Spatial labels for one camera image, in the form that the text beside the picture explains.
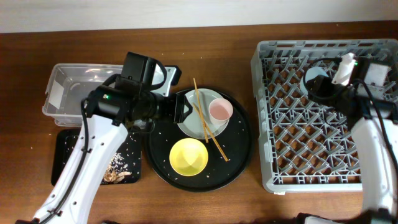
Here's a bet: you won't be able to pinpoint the blue plastic cup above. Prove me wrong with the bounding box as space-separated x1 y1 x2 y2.
300 67 328 96

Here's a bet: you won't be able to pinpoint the pink plastic cup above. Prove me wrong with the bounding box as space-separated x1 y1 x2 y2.
208 98 233 125

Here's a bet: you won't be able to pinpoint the yellow bowl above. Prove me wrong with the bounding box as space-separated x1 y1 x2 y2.
169 138 208 177

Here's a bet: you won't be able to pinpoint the food scraps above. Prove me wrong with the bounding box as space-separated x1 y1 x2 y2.
65 131 141 184

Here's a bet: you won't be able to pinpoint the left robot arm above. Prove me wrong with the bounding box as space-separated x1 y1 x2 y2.
31 85 193 223

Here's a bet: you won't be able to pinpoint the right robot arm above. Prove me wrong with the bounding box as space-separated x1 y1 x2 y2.
302 53 397 223

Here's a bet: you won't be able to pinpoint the grey dishwasher rack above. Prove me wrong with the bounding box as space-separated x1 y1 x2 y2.
251 39 397 194

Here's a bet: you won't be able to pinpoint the grey round plate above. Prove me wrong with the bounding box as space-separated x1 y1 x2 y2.
178 88 229 139

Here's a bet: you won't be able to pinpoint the wooden chopstick lower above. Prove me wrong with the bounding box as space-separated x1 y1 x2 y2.
193 104 228 162

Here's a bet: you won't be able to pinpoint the wooden chopstick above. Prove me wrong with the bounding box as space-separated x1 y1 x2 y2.
193 78 209 143
193 104 228 162

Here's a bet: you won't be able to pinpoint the wooden chopstick upper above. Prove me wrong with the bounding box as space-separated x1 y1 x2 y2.
193 78 209 143

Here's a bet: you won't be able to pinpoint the round black tray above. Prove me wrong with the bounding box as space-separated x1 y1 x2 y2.
145 90 254 192

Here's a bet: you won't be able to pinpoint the clear plastic bin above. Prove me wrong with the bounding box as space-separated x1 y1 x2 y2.
42 63 122 127

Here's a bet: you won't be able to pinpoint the black rectangular tray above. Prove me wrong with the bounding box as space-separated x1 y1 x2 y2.
50 128 142 186

